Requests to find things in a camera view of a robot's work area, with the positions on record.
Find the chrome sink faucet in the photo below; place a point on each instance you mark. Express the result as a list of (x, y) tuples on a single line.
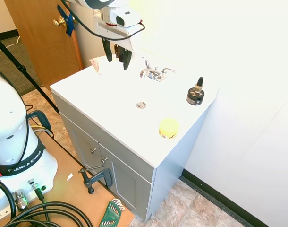
[(148, 73)]

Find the blue tape strip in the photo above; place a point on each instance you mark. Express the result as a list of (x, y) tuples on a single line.
[(69, 21)]

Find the black round jar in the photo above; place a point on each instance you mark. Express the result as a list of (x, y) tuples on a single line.
[(194, 97)]

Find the white paper scrap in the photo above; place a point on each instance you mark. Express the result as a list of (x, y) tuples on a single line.
[(70, 176)]

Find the yellow round sponge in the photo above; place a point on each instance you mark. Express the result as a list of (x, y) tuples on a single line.
[(169, 128)]

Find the green hex key set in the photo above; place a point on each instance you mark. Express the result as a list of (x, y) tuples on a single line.
[(112, 211)]

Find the pink white folded cloth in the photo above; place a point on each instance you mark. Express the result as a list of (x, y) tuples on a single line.
[(96, 65)]

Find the black tripod leg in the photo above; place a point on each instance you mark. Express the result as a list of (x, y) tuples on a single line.
[(23, 71)]

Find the white sink countertop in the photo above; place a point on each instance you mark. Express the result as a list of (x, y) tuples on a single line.
[(125, 104)]

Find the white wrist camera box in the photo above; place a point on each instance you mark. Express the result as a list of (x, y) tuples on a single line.
[(126, 19)]

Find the grey vanity cabinet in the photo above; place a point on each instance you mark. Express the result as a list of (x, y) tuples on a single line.
[(106, 160)]

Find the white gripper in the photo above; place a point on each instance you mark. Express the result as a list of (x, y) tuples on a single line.
[(113, 29)]

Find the black C-clamp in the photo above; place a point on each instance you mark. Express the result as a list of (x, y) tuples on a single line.
[(96, 177)]

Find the white Franka Panda arm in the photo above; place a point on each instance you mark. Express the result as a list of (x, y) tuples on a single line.
[(11, 132)]

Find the metal cabinet knob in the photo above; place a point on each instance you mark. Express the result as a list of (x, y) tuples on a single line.
[(94, 150), (103, 160)]

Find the brown wooden door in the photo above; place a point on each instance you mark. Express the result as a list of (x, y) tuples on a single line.
[(44, 40)]

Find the chrome sink drain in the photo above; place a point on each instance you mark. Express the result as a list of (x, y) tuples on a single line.
[(141, 104)]

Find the brass door knob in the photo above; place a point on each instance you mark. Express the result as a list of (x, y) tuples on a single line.
[(59, 22)]

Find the brown wooden base board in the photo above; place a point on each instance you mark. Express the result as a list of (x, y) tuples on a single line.
[(70, 184)]

